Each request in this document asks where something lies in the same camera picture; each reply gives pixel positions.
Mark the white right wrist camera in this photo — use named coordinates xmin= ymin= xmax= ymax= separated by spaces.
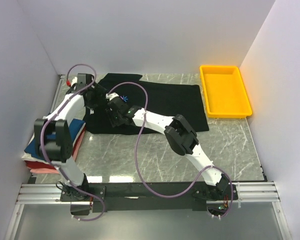
xmin=105 ymin=92 xmax=120 ymax=101

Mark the aluminium rail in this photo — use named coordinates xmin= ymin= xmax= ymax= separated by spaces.
xmin=16 ymin=182 xmax=281 ymax=205

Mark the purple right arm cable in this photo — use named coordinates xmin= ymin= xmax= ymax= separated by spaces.
xmin=107 ymin=82 xmax=235 ymax=219

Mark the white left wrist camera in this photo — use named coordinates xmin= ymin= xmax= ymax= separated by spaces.
xmin=66 ymin=76 xmax=78 ymax=88

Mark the folded white t shirt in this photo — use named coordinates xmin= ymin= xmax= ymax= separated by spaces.
xmin=21 ymin=152 xmax=41 ymax=162

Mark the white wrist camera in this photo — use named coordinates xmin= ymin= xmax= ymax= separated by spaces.
xmin=105 ymin=92 xmax=120 ymax=101
xmin=66 ymin=76 xmax=78 ymax=88

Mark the folded red t shirt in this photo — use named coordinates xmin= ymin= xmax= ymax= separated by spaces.
xmin=24 ymin=126 xmax=86 ymax=171

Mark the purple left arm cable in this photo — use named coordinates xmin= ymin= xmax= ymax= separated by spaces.
xmin=40 ymin=63 xmax=106 ymax=223

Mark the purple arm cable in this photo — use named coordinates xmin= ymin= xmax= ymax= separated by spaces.
xmin=107 ymin=82 xmax=235 ymax=219
xmin=40 ymin=63 xmax=106 ymax=223

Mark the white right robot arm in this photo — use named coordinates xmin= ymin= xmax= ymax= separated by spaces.
xmin=105 ymin=93 xmax=234 ymax=200

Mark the black base crossbar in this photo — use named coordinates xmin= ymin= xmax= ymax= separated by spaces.
xmin=60 ymin=181 xmax=238 ymax=215

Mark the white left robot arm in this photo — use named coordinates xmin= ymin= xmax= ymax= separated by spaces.
xmin=34 ymin=73 xmax=106 ymax=201

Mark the black t shirt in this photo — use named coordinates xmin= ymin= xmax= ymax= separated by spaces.
xmin=83 ymin=73 xmax=209 ymax=136

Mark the folded blue t shirt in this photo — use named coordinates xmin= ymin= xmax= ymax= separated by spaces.
xmin=24 ymin=118 xmax=86 ymax=164

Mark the yellow plastic bin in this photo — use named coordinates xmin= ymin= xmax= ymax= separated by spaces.
xmin=199 ymin=65 xmax=253 ymax=119

